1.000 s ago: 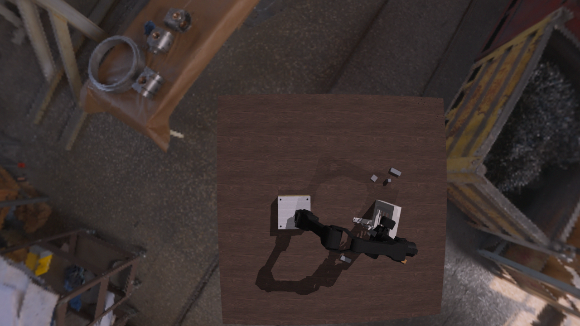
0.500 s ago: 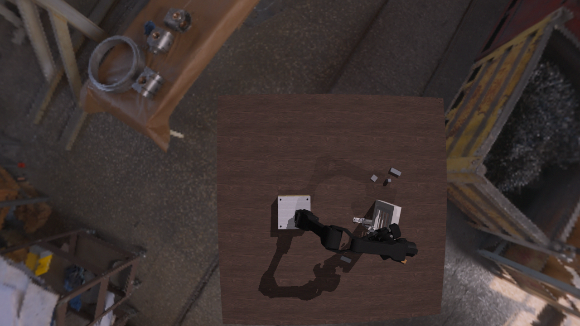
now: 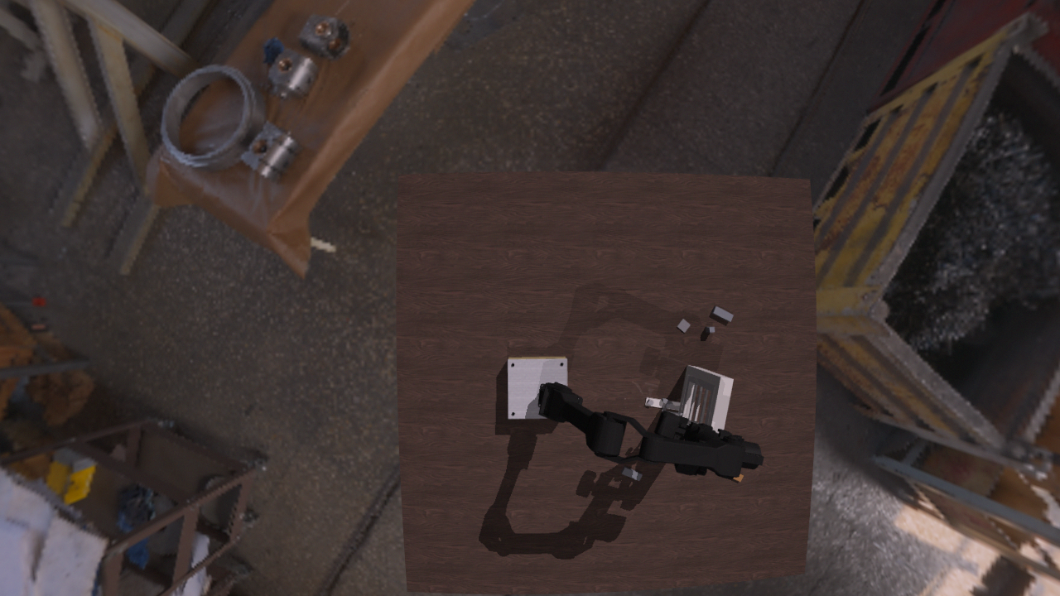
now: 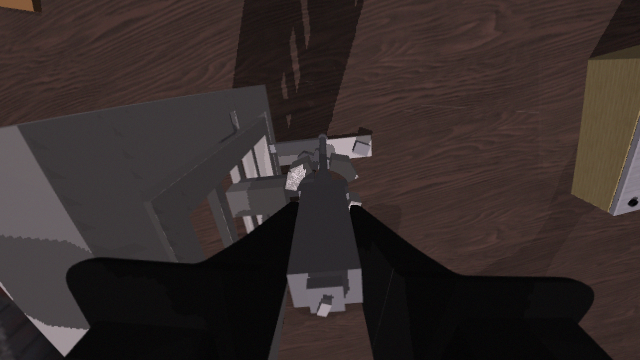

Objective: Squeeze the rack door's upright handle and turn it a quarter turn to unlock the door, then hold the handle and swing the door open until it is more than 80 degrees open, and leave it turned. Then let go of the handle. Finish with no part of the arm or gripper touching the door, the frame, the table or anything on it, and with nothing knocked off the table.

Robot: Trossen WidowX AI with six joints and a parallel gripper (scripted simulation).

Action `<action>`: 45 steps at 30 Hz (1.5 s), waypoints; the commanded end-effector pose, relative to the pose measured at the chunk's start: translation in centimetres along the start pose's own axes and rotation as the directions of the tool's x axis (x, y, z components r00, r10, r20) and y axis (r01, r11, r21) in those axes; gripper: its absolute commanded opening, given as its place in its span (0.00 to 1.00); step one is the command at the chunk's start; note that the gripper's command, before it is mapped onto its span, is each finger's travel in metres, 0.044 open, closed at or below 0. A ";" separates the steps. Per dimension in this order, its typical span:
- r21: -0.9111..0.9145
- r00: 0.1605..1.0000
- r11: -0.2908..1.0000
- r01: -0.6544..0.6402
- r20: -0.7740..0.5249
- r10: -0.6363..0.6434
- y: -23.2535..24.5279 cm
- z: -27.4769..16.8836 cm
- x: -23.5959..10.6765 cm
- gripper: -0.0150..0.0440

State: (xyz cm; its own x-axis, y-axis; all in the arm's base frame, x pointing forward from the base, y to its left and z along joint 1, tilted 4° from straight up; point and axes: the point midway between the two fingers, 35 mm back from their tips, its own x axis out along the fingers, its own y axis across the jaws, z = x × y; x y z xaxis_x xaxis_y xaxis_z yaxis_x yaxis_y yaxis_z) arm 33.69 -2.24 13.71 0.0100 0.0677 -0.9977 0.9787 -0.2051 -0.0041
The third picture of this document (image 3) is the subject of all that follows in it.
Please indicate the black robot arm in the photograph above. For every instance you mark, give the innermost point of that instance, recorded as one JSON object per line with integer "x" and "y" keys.
{"x": 604, "y": 433}

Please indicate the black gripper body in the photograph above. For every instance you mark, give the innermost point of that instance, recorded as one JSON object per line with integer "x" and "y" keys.
{"x": 669, "y": 427}

